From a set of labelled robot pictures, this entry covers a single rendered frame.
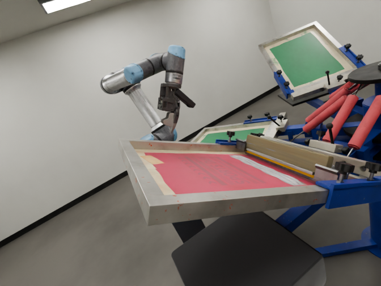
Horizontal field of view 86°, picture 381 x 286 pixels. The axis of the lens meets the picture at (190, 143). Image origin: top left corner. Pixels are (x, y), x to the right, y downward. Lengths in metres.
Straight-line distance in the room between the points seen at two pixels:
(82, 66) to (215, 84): 2.82
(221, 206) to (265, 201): 0.12
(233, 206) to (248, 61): 5.33
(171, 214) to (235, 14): 5.42
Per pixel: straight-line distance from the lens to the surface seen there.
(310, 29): 2.66
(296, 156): 0.86
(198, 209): 0.41
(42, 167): 4.73
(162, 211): 0.38
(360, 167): 1.01
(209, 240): 1.10
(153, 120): 1.26
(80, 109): 4.42
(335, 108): 1.44
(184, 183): 0.57
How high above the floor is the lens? 1.75
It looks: 22 degrees down
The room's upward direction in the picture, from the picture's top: 24 degrees counter-clockwise
